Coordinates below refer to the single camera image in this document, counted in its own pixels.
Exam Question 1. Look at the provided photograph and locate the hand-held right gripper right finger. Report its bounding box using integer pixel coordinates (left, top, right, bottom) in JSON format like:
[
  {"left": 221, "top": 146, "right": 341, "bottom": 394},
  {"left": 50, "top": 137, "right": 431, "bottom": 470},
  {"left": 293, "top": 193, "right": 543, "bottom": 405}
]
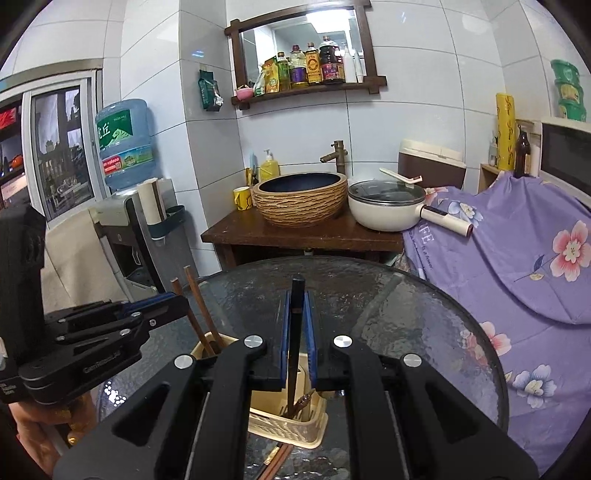
[{"left": 304, "top": 292, "right": 539, "bottom": 480}]

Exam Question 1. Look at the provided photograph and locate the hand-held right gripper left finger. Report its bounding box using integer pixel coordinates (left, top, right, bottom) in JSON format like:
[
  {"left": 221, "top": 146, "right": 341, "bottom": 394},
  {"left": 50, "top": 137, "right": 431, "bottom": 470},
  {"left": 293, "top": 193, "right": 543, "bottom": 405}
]
[{"left": 53, "top": 290, "right": 297, "bottom": 480}]

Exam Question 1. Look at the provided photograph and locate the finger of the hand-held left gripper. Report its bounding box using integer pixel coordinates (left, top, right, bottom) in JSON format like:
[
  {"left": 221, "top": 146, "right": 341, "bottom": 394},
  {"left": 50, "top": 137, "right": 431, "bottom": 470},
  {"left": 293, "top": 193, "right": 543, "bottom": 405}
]
[
  {"left": 43, "top": 294, "right": 190, "bottom": 339},
  {"left": 18, "top": 318, "right": 151, "bottom": 403}
]

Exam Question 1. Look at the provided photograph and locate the brown wooden chopstick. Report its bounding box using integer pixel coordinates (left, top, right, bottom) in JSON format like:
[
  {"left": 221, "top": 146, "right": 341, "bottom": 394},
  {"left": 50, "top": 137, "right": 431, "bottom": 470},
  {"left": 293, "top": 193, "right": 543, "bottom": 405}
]
[
  {"left": 257, "top": 444, "right": 280, "bottom": 480},
  {"left": 272, "top": 442, "right": 295, "bottom": 480},
  {"left": 171, "top": 278, "right": 217, "bottom": 357},
  {"left": 184, "top": 266, "right": 226, "bottom": 350}
]

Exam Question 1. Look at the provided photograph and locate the black chopstick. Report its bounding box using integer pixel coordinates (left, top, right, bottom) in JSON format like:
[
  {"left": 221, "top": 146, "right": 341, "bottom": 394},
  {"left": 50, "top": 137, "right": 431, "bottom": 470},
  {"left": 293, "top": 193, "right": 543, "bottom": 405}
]
[{"left": 285, "top": 274, "right": 306, "bottom": 417}]

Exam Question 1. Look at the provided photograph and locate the metal spoon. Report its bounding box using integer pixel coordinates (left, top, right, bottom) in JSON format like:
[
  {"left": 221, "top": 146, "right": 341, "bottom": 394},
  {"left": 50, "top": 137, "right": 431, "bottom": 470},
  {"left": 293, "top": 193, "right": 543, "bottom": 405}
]
[{"left": 293, "top": 389, "right": 318, "bottom": 417}]

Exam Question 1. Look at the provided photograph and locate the beige perforated utensil holder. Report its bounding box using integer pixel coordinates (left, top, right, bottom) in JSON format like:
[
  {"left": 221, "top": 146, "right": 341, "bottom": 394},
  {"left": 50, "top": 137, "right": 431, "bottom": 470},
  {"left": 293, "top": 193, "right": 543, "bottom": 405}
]
[{"left": 191, "top": 329, "right": 329, "bottom": 449}]

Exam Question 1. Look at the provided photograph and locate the person's left hand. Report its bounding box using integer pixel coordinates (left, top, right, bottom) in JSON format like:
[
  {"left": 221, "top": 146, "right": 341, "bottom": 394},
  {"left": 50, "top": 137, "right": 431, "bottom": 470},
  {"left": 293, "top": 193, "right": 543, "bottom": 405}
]
[{"left": 11, "top": 385, "right": 99, "bottom": 479}]

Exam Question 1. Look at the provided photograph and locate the grey water dispenser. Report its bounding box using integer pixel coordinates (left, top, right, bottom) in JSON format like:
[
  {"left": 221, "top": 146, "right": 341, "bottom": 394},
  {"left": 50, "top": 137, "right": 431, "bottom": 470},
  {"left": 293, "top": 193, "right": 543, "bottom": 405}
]
[{"left": 89, "top": 177, "right": 200, "bottom": 302}]

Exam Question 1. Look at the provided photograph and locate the white paper cup tube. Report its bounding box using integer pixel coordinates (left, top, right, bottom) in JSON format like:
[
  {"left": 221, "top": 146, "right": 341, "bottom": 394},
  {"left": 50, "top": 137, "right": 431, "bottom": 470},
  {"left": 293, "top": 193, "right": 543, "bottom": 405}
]
[{"left": 138, "top": 178, "right": 167, "bottom": 241}]

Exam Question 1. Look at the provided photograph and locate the dark wooden washstand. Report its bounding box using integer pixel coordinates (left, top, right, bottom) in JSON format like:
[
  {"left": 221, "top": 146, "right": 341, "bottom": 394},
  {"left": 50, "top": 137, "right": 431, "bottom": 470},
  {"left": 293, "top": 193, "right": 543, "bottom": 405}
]
[{"left": 201, "top": 209, "right": 408, "bottom": 269}]

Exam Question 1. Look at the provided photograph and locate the sliding glass window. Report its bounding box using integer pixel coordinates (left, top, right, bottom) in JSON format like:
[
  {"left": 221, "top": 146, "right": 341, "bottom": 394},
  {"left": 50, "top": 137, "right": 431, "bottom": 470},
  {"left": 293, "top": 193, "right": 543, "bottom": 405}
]
[{"left": 22, "top": 78, "right": 110, "bottom": 223}]

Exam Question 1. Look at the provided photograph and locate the woven pattern sink basin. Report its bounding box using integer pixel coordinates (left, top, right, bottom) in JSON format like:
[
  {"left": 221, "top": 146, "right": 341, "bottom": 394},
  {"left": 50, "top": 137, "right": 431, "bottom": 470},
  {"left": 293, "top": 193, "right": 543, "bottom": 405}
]
[{"left": 251, "top": 172, "right": 348, "bottom": 228}]

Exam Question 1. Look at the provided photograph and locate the white pan with lid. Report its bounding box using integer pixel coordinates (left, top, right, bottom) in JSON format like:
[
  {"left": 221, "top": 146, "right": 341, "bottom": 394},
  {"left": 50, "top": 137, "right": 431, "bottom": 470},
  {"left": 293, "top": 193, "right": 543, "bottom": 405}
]
[{"left": 346, "top": 177, "right": 475, "bottom": 239}]

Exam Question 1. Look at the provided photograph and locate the blue water jug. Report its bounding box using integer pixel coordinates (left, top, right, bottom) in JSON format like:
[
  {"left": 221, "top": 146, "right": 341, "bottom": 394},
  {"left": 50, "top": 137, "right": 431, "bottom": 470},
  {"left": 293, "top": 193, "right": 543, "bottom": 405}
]
[{"left": 95, "top": 99, "right": 156, "bottom": 193}]

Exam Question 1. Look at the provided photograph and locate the yellow soap pump bottle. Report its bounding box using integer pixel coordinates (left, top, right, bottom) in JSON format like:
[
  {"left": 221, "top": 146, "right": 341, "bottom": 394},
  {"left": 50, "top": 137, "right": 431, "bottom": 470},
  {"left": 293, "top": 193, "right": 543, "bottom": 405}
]
[{"left": 259, "top": 148, "right": 281, "bottom": 182}]

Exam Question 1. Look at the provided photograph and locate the bronze faucet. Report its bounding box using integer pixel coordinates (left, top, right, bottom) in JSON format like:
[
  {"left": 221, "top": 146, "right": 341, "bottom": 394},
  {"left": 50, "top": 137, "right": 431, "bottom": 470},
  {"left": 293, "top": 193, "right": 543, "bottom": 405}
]
[{"left": 320, "top": 139, "right": 347, "bottom": 176}]

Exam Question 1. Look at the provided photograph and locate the white rice paddle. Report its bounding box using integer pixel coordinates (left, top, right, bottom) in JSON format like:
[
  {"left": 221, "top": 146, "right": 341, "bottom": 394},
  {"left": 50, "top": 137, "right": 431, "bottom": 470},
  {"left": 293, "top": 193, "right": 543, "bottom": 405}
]
[{"left": 379, "top": 167, "right": 425, "bottom": 185}]

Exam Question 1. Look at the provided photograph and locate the brown white rice cooker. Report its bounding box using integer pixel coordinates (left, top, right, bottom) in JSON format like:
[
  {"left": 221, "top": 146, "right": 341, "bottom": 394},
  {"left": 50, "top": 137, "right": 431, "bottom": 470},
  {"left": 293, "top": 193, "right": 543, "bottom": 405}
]
[{"left": 397, "top": 138, "right": 467, "bottom": 190}]

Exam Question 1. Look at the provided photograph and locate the purple floral cloth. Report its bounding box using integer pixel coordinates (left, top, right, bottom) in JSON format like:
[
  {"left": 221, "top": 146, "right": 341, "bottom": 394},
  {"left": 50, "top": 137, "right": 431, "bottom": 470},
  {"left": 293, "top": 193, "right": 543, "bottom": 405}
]
[{"left": 401, "top": 174, "right": 591, "bottom": 437}]

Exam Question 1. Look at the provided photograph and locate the green hanging packet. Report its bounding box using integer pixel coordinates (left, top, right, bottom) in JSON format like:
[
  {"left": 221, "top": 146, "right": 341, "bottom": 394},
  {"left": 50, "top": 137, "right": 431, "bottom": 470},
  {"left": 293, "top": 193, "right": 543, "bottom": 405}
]
[{"left": 198, "top": 69, "right": 223, "bottom": 113}]

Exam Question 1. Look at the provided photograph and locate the small wooden box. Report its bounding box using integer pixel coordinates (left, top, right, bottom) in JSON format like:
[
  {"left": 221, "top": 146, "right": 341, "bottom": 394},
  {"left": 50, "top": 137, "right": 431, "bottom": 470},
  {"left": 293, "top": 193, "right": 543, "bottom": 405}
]
[{"left": 478, "top": 163, "right": 504, "bottom": 195}]

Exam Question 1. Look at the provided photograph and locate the yellow seasoning packet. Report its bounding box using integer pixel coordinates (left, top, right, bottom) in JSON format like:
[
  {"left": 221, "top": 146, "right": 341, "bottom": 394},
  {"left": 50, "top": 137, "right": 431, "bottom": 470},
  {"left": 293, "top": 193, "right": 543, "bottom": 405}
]
[{"left": 261, "top": 56, "right": 280, "bottom": 95}]

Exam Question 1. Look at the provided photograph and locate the purple label oil bottle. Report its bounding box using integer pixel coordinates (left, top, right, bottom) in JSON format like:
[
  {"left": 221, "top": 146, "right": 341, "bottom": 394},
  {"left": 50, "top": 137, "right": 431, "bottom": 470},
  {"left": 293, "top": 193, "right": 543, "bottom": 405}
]
[{"left": 289, "top": 44, "right": 309, "bottom": 89}]

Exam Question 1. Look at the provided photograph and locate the amber sauce bottle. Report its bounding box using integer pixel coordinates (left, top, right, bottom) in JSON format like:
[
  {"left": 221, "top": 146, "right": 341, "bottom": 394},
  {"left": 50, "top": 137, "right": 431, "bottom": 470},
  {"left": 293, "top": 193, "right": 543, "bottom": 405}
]
[{"left": 305, "top": 42, "right": 323, "bottom": 86}]

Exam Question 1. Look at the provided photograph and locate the white plastic bottle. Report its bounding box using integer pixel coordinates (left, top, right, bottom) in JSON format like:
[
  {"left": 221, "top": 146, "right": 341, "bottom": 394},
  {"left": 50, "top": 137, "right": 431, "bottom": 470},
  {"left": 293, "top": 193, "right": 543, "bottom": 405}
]
[{"left": 342, "top": 46, "right": 365, "bottom": 84}]

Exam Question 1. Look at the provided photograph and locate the dark soy sauce bottle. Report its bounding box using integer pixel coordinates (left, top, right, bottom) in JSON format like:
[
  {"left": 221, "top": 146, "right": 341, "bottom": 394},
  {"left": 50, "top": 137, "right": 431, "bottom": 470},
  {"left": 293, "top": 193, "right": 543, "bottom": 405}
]
[{"left": 318, "top": 36, "right": 346, "bottom": 86}]

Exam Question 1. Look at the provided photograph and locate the brown glass bottle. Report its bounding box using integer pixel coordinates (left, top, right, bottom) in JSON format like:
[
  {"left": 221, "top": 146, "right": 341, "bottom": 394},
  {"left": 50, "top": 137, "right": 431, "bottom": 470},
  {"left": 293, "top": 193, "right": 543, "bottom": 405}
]
[{"left": 514, "top": 124, "right": 532, "bottom": 179}]

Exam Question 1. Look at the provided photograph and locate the yellow wrap roll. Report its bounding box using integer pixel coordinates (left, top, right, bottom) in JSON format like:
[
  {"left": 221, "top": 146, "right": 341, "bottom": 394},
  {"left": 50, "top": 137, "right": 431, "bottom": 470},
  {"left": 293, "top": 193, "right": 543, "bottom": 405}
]
[{"left": 496, "top": 92, "right": 517, "bottom": 172}]

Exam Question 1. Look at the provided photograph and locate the wooden framed mirror shelf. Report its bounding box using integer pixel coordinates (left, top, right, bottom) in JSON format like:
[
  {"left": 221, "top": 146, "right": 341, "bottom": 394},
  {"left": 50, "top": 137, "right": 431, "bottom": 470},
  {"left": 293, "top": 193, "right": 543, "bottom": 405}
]
[{"left": 224, "top": 0, "right": 388, "bottom": 111}]

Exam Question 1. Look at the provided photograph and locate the white microwave oven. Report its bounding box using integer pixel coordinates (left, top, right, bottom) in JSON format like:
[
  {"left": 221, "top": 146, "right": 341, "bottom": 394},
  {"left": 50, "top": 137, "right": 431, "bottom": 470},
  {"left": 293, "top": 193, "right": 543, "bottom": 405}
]
[{"left": 537, "top": 115, "right": 591, "bottom": 205}]

